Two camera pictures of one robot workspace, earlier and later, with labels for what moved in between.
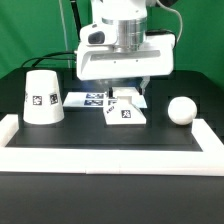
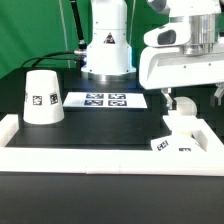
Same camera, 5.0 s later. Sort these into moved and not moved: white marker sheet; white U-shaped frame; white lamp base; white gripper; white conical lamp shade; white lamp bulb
Moved: white lamp base; white gripper
Not moved: white conical lamp shade; white lamp bulb; white U-shaped frame; white marker sheet
